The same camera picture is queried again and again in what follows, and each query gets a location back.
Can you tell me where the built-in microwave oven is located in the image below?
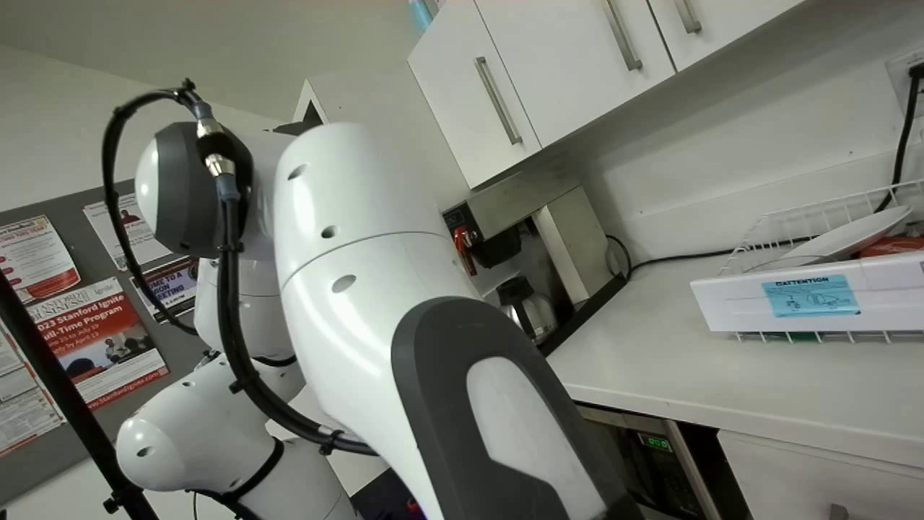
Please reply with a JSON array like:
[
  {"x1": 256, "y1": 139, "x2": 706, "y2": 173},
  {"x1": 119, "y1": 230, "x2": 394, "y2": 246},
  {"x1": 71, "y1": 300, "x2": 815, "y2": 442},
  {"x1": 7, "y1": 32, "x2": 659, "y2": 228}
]
[{"x1": 579, "y1": 404, "x2": 700, "y2": 520}]

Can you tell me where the black power cable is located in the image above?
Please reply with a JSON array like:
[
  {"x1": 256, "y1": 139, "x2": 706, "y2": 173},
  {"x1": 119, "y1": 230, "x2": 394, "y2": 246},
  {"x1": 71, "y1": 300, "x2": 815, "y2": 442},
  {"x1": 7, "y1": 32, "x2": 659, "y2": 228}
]
[{"x1": 602, "y1": 62, "x2": 924, "y2": 282}]

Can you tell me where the white cabinet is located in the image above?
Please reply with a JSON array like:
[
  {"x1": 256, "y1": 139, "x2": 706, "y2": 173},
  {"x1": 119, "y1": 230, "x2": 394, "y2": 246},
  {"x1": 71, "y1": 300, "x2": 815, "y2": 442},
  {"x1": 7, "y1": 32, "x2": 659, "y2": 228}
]
[
  {"x1": 646, "y1": 0, "x2": 803, "y2": 68},
  {"x1": 477, "y1": 0, "x2": 673, "y2": 143},
  {"x1": 410, "y1": 0, "x2": 539, "y2": 186}
]

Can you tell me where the white upper cabinet right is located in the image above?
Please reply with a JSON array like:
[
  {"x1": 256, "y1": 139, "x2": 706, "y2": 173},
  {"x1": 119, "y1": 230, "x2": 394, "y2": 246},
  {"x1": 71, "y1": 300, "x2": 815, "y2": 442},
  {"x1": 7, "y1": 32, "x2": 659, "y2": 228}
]
[{"x1": 646, "y1": 0, "x2": 803, "y2": 68}]

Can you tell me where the grey notice board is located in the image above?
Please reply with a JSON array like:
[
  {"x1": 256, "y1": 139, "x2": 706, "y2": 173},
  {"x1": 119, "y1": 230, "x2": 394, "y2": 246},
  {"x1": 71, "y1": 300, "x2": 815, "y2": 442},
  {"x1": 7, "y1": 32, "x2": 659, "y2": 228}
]
[{"x1": 0, "y1": 175, "x2": 210, "y2": 508}]

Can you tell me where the white upper cabinet middle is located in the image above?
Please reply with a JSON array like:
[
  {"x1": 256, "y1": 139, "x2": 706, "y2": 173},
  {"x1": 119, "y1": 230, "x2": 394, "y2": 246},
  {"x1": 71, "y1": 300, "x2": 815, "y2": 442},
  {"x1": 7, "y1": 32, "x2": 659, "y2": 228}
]
[{"x1": 477, "y1": 0, "x2": 673, "y2": 143}]

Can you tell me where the steel coffee carafe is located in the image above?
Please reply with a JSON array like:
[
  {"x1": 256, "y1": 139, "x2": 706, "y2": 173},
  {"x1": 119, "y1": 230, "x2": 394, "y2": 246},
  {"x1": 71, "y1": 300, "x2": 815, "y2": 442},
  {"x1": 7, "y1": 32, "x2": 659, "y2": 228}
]
[{"x1": 497, "y1": 276, "x2": 558, "y2": 341}]

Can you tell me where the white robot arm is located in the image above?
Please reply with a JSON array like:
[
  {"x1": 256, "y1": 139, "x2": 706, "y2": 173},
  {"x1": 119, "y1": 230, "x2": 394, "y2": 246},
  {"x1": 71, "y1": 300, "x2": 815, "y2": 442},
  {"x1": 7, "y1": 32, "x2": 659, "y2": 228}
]
[{"x1": 114, "y1": 120, "x2": 640, "y2": 520}]

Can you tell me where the black tripod stand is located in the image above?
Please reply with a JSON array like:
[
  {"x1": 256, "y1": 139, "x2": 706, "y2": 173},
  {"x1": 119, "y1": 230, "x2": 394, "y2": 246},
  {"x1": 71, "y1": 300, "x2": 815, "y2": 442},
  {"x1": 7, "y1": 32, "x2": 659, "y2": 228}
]
[{"x1": 0, "y1": 274, "x2": 158, "y2": 520}]

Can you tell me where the black coffee maker machine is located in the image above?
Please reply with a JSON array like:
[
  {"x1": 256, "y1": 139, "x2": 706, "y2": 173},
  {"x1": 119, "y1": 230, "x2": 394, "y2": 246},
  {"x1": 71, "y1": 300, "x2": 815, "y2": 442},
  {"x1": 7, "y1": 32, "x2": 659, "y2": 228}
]
[{"x1": 442, "y1": 185, "x2": 627, "y2": 355}]

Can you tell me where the white upper cabinet left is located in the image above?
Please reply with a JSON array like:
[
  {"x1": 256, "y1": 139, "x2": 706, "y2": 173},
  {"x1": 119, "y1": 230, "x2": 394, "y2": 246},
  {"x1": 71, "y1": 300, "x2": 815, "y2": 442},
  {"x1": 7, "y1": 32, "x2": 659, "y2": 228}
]
[{"x1": 410, "y1": 0, "x2": 539, "y2": 186}]

